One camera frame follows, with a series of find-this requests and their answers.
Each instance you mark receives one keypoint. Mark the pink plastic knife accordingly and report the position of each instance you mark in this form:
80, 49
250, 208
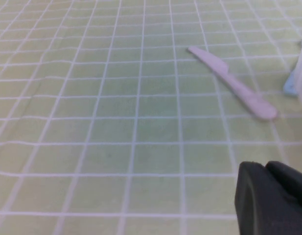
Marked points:
234, 83

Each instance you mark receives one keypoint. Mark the green checked tablecloth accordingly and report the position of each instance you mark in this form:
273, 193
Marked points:
116, 122

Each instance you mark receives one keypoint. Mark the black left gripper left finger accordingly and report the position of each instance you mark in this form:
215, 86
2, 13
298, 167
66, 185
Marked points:
258, 208

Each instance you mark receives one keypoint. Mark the blue plastic fork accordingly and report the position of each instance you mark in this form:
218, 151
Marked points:
290, 86

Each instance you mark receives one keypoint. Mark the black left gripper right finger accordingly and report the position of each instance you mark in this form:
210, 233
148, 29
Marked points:
290, 181

